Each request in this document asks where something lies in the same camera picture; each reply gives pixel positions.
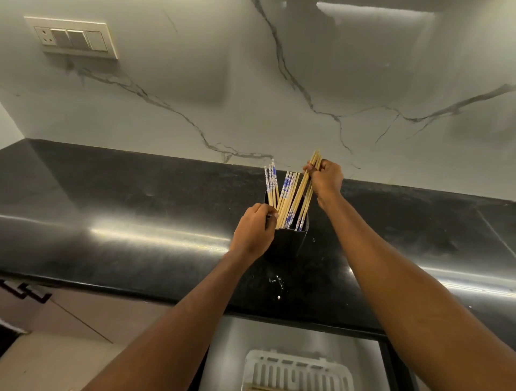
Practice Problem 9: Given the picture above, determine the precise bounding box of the person's right hand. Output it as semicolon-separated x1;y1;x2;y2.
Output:
303;159;344;210

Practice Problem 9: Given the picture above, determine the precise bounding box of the person's left hand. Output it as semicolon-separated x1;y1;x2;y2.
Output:
229;202;279;263

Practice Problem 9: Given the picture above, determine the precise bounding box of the bundle of wooden chopsticks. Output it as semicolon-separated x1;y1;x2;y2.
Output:
276;150;323;233

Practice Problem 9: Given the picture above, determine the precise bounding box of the black chopstick holder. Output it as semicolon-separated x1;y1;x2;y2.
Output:
264;191;310;262

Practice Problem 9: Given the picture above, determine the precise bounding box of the person's left forearm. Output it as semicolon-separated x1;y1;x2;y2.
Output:
83;250;267;391

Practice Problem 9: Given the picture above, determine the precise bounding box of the person's right forearm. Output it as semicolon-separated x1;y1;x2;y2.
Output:
316;193;516;391

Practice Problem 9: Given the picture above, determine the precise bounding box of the set of blue patterned chopsticks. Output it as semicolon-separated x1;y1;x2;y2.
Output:
264;159;301;214

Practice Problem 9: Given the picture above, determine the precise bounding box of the grey open drawer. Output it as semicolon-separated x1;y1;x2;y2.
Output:
199;315;392;391

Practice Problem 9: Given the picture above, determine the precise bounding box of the white plastic slotted tray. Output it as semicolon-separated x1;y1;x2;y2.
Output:
241;349;355;391

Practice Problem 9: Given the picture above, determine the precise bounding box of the beige cabinet front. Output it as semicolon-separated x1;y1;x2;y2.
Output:
0;277;175;345

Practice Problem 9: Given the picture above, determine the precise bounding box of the black cabinet handle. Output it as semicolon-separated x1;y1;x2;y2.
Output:
0;280;27;300
18;283;53;304

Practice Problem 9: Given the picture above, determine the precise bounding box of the white wall switch plate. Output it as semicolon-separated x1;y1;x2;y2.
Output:
23;16;119;60

